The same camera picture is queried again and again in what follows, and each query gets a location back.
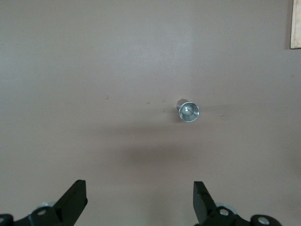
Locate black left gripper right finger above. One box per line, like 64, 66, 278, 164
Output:
193, 180, 282, 226

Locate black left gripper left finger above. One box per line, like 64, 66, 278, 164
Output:
0, 180, 88, 226

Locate steel measuring cup jigger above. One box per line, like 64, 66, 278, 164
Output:
175, 98, 201, 123

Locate wooden cutting board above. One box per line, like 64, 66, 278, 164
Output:
290, 0, 301, 50

